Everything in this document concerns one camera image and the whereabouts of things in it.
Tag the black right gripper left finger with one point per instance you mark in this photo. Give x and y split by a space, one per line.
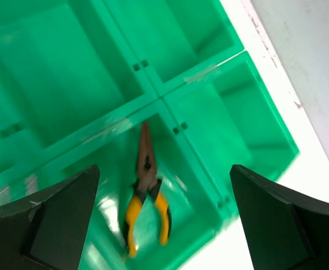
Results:
47 229

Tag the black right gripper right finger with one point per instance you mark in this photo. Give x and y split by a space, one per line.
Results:
284 229

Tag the yellow needle-nose pliers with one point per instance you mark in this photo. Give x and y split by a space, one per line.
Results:
147 184

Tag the green compartment tray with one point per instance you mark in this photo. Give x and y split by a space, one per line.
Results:
78 78

